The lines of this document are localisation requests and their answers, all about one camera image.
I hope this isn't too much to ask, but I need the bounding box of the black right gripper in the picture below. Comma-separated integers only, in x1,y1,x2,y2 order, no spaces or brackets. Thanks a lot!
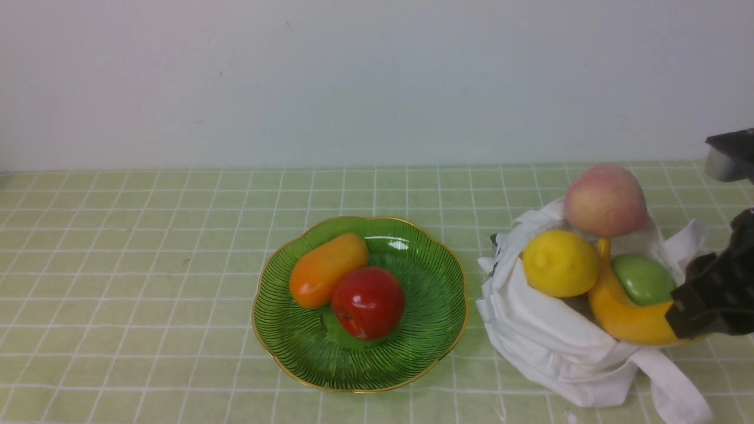
665,208,753,340

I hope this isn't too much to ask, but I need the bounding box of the yellow banana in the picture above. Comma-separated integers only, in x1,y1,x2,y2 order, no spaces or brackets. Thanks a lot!
588,238,709,348

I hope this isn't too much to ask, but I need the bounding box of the white cloth bag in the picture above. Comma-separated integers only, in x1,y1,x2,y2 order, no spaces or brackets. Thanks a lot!
476,198,713,423

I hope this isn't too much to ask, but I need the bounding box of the green apple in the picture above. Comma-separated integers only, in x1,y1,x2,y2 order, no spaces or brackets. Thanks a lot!
611,254,676,307

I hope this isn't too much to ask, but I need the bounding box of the pink peach with leaf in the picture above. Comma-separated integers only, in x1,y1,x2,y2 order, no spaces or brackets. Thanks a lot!
564,164,649,239

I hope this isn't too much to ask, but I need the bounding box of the yellow lemon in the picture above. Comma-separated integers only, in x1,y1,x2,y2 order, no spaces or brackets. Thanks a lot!
521,229,600,298

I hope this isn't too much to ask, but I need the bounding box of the red apple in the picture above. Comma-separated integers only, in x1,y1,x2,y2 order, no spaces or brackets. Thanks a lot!
329,266,406,342

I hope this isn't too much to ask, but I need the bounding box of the orange mango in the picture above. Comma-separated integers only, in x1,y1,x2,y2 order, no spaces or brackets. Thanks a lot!
289,233,369,309

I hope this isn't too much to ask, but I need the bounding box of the green glass plate gold rim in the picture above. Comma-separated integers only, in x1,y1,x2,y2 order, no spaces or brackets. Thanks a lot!
251,216,469,393

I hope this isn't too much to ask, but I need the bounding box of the green checkered tablecloth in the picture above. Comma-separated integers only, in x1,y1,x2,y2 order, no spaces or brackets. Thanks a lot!
2,164,752,423

